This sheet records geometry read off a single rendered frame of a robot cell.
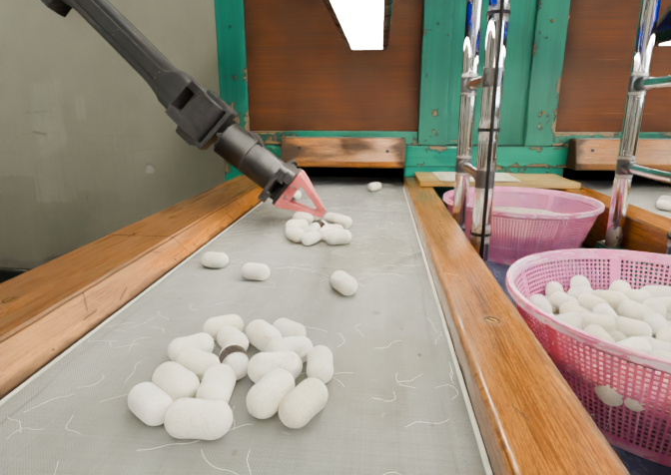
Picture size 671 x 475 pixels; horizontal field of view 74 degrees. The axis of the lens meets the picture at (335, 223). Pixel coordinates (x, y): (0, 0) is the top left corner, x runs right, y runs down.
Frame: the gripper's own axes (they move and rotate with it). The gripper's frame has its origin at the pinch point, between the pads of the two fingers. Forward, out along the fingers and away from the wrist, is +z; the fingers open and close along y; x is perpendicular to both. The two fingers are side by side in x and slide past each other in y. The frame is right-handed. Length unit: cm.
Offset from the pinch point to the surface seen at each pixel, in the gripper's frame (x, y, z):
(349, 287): -3.6, -30.8, 5.8
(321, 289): -0.7, -28.6, 4.1
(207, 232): 10.2, -10.7, -11.5
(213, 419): 0, -52, 0
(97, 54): 39, 130, -116
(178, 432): 2, -52, -1
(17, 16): 49, 134, -156
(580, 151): -40, 35, 39
